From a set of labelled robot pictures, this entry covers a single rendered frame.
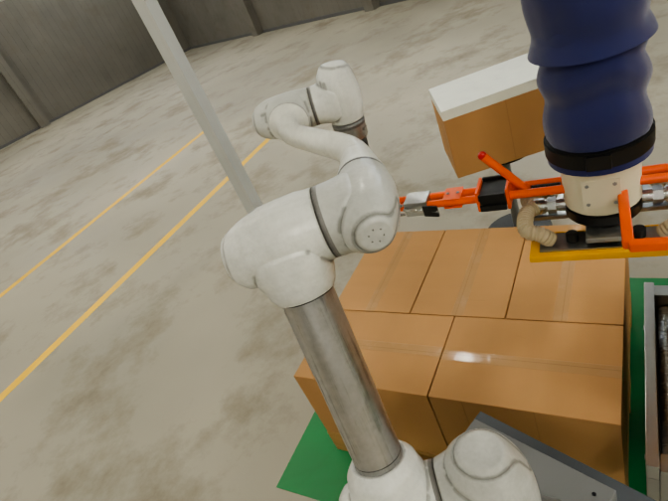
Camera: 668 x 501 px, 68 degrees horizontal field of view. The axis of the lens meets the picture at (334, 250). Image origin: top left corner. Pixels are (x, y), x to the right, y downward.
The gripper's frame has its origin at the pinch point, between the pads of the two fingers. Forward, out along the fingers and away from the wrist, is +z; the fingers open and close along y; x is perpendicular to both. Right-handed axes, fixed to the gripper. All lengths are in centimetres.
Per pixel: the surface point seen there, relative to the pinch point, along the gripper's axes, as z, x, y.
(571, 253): 10, -53, -18
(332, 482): 133, 46, -20
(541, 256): 10, -46, -18
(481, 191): -1.7, -32.6, -3.8
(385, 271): 76, 24, 59
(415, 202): -0.1, -14.2, -3.5
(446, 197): -0.7, -23.2, -3.5
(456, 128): 36, -10, 125
